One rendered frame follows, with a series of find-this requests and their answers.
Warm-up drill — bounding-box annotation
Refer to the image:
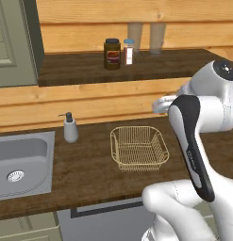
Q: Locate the steel sink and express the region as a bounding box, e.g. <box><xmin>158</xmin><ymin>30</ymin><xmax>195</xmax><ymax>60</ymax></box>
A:
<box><xmin>0</xmin><ymin>130</ymin><xmax>57</xmax><ymax>202</ymax></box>

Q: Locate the dark wooden shelf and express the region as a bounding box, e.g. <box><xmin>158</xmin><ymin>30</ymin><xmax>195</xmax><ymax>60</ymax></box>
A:
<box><xmin>37</xmin><ymin>48</ymin><xmax>233</xmax><ymax>88</ymax></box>

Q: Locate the grey-green base cabinet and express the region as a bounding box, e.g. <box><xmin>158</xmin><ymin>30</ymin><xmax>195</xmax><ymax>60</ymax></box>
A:
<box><xmin>0</xmin><ymin>211</ymin><xmax>63</xmax><ymax>241</ymax></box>

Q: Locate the dark dishwasher handle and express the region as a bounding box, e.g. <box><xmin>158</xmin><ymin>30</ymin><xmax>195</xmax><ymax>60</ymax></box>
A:
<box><xmin>69</xmin><ymin>201</ymin><xmax>144</xmax><ymax>219</ymax></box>

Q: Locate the dark brown jar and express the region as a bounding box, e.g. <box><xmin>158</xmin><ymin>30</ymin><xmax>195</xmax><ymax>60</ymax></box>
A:
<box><xmin>103</xmin><ymin>38</ymin><xmax>122</xmax><ymax>72</ymax></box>

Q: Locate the grey-green wall cabinet door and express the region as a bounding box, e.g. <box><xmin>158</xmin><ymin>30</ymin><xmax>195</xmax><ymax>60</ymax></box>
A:
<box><xmin>0</xmin><ymin>0</ymin><xmax>39</xmax><ymax>88</ymax></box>

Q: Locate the clear drinking glass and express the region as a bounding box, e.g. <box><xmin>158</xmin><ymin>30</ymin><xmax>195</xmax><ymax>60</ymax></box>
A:
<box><xmin>126</xmin><ymin>22</ymin><xmax>144</xmax><ymax>54</ymax></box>
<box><xmin>148</xmin><ymin>22</ymin><xmax>168</xmax><ymax>56</ymax></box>

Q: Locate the grey dishwasher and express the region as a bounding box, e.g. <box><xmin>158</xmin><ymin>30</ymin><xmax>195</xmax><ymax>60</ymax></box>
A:
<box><xmin>56</xmin><ymin>196</ymin><xmax>160</xmax><ymax>241</ymax></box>

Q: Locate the grey soap dispenser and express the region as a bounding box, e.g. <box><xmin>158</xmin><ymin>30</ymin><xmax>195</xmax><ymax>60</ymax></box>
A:
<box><xmin>58</xmin><ymin>111</ymin><xmax>80</xmax><ymax>144</ymax></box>

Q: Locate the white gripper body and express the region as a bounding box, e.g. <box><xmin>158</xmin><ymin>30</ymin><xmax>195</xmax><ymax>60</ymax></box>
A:
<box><xmin>152</xmin><ymin>95</ymin><xmax>179</xmax><ymax>115</ymax></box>

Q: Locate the tan wire basket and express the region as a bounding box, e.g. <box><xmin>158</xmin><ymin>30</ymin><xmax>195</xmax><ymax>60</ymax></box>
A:
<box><xmin>109</xmin><ymin>125</ymin><xmax>171</xmax><ymax>172</ymax></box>

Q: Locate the spice jar with blue lid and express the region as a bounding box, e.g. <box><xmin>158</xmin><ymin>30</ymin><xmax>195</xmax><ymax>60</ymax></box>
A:
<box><xmin>123</xmin><ymin>38</ymin><xmax>136</xmax><ymax>66</ymax></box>

